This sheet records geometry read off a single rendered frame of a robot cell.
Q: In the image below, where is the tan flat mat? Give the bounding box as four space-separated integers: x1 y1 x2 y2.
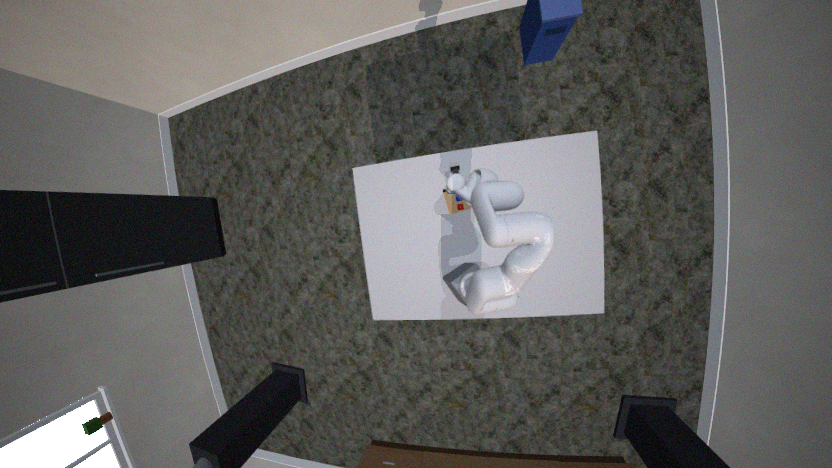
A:
443 192 472 215

